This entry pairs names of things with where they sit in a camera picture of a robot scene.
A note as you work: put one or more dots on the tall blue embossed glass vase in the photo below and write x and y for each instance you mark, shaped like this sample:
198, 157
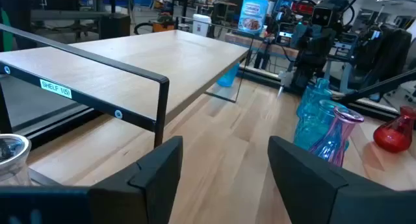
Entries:
312, 97

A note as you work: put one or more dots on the clear conical glass vase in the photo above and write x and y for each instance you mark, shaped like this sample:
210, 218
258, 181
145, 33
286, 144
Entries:
13, 165

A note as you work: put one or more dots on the orange black vacuum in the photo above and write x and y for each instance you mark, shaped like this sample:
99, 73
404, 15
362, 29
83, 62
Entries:
161, 24

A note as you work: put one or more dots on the pink flared diamond-pattern vase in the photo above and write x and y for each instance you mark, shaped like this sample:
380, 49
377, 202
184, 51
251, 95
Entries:
334, 143

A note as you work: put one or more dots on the black aluminium cross rail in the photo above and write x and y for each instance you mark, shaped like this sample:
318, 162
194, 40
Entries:
58, 125

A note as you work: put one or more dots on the wooden shelf black metal frame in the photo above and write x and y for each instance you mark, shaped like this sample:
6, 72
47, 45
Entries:
146, 61

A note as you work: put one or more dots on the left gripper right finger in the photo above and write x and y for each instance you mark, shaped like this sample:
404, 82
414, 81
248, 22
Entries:
308, 191

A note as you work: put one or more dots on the round red flared glass vase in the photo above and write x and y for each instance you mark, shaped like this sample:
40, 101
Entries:
393, 134

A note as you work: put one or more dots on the white bin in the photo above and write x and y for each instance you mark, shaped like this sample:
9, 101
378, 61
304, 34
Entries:
201, 24

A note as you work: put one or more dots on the black jacket on chair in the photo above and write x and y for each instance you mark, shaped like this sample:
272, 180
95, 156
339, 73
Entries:
386, 55

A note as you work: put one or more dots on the black workbench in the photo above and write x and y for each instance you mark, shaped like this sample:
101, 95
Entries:
81, 19

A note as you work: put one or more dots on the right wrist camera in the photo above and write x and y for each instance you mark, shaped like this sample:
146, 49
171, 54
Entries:
322, 16

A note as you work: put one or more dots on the blue printed package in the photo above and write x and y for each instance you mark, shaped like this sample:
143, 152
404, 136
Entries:
253, 14

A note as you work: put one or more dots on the small blue glass vase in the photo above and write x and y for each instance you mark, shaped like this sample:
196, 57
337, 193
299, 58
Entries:
227, 77

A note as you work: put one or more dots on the black aluminium side frame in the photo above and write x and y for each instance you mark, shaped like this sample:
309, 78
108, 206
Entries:
373, 87

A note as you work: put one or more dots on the wooden workbench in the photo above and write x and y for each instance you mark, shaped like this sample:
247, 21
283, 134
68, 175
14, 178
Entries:
247, 42

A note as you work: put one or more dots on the wide blue zigzag glass vase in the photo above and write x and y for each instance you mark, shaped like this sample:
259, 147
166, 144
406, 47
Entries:
305, 130

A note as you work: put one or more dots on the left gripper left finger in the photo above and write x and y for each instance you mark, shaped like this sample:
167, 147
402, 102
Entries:
130, 198

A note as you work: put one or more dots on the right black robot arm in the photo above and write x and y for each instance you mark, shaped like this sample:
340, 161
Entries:
312, 78

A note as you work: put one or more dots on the white shelf label sticker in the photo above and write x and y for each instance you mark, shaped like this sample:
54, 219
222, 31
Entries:
55, 88

